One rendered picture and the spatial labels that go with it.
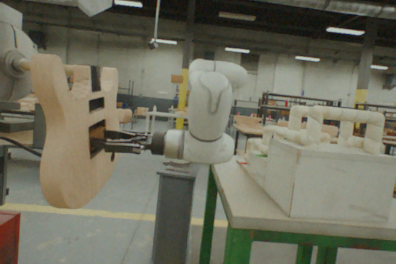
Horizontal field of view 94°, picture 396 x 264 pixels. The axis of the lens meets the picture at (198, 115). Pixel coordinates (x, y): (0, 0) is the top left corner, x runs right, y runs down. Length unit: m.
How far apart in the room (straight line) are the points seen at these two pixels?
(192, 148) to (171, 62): 11.50
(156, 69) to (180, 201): 10.95
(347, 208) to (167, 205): 1.09
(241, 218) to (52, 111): 0.49
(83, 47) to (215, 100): 13.42
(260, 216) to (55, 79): 0.55
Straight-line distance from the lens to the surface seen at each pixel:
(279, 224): 0.55
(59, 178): 0.53
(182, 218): 1.47
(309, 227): 0.59
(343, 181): 0.61
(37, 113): 1.05
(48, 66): 0.48
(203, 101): 0.43
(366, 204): 0.67
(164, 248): 1.63
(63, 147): 0.52
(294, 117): 0.61
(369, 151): 0.66
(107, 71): 0.75
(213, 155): 0.54
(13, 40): 0.86
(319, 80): 14.33
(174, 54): 12.08
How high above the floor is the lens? 1.18
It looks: 3 degrees down
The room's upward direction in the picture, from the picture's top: 6 degrees clockwise
